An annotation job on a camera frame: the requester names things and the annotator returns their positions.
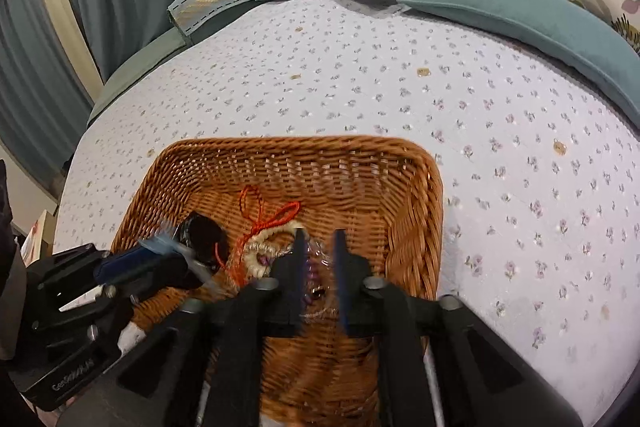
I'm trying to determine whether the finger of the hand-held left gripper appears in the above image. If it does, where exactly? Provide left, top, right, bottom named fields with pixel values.
left=94, top=237, right=201, bottom=290

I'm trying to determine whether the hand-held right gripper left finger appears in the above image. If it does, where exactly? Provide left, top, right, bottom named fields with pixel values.
left=57, top=229, right=307, bottom=427

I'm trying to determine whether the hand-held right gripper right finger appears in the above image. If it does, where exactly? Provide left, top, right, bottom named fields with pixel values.
left=334, top=229, right=583, bottom=427

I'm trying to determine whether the purple spiral hair tie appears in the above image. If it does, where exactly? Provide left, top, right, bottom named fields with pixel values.
left=306, top=257, right=322, bottom=303

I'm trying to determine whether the light blue small pouch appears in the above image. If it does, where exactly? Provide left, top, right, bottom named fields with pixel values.
left=137, top=232, right=213, bottom=284

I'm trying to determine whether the cream spiral hair tie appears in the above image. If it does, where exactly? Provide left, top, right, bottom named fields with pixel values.
left=240, top=227, right=301, bottom=280

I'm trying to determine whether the red cord bracelet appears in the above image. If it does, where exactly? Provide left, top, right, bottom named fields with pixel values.
left=215, top=186, right=302, bottom=278

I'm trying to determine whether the brown wicker basket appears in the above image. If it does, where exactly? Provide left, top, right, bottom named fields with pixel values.
left=107, top=136, right=445, bottom=427

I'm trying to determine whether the black wrist watch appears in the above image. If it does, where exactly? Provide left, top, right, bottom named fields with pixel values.
left=177, top=213, right=231, bottom=265

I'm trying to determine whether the wooden side table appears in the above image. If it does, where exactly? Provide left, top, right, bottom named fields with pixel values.
left=25, top=209, right=57, bottom=258

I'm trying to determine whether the green bench cushion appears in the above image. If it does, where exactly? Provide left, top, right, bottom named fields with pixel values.
left=87, top=29, right=191, bottom=128

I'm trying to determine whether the cream curtain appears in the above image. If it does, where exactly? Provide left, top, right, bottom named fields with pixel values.
left=32, top=0, right=103, bottom=82

